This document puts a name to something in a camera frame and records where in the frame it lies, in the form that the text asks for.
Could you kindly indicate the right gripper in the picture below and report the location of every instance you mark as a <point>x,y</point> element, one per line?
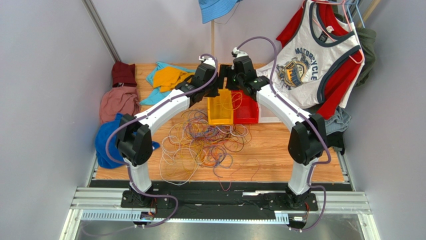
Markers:
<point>229,80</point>

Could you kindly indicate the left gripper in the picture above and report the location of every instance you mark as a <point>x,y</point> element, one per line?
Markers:
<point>216,91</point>

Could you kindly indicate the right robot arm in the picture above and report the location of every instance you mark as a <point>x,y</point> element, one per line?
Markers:
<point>308,138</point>

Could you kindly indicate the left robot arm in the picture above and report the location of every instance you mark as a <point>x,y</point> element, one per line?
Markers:
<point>180,99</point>

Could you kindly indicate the yellow plastic bin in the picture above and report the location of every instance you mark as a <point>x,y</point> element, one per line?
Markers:
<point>220,109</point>

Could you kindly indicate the red plastic bin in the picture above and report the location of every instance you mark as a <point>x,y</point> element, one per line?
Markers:
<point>245,109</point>

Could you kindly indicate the wooden stand pole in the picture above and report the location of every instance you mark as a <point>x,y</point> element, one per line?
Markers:
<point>225,36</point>

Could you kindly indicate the white plastic bin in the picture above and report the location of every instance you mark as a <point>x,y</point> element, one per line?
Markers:
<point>266,116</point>

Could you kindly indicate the mustard yellow shirt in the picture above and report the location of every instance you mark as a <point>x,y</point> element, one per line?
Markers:
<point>168,78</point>

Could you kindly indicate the blue bucket hat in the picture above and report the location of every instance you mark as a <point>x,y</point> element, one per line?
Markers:
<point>214,9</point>

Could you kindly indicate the white motorcycle tank top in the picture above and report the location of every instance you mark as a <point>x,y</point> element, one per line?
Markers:
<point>309,63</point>

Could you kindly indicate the cyan shirt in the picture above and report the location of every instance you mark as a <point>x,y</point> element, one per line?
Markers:
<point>156,96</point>

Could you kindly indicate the maroon cloth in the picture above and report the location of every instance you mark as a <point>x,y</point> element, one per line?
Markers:
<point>123,75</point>

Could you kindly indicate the pink cloth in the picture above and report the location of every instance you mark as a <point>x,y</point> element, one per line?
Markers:
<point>123,100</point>

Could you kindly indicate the grey denim shorts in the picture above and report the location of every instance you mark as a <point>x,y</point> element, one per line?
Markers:
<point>338,122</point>

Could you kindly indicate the pink clothes hanger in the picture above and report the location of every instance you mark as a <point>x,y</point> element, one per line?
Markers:
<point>327,39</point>

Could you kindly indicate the olive green garment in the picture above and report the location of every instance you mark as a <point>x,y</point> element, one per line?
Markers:
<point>367,39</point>

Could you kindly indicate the aluminium corner profile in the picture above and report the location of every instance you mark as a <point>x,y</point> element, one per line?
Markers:
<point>98,23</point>

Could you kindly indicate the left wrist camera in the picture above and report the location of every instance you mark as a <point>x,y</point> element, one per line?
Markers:
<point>208,60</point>

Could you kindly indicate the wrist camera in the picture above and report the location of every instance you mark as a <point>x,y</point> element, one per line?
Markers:
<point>208,60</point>
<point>237,53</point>

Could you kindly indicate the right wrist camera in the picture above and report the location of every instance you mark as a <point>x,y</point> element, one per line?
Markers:
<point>237,53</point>

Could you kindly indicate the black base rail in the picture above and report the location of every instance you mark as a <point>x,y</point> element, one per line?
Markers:
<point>212,200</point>

